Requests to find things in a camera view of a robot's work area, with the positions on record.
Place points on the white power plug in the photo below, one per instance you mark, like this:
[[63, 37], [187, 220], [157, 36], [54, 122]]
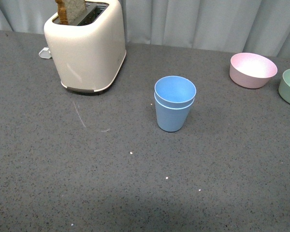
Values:
[[45, 53]]

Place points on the blue plastic cup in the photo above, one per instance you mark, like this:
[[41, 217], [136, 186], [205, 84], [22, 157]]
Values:
[[175, 91], [171, 119]]

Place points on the cream white toaster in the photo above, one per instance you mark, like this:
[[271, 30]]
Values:
[[89, 52]]

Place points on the pink plastic bowl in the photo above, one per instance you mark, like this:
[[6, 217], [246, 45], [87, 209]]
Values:
[[251, 70]]

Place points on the brown bread slice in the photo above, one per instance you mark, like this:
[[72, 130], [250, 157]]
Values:
[[69, 10]]

